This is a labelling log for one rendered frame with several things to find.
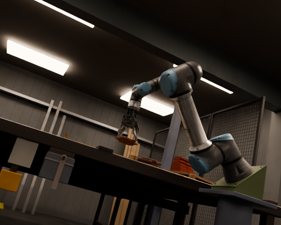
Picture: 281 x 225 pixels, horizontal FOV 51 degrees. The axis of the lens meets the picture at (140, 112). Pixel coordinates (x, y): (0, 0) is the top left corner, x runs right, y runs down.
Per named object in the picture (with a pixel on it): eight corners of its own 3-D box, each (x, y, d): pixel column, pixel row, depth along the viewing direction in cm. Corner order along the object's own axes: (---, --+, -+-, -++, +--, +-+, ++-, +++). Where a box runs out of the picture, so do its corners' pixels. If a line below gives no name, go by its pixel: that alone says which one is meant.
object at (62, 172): (65, 192, 134) (78, 154, 140) (35, 184, 131) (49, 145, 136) (62, 191, 145) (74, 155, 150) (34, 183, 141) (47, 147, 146)
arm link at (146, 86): (153, 77, 174) (146, 82, 184) (137, 84, 170) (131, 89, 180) (159, 89, 174) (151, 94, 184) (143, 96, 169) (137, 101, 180)
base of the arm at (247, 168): (258, 167, 150) (250, 149, 151) (244, 180, 141) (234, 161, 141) (235, 171, 162) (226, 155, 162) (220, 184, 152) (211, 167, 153)
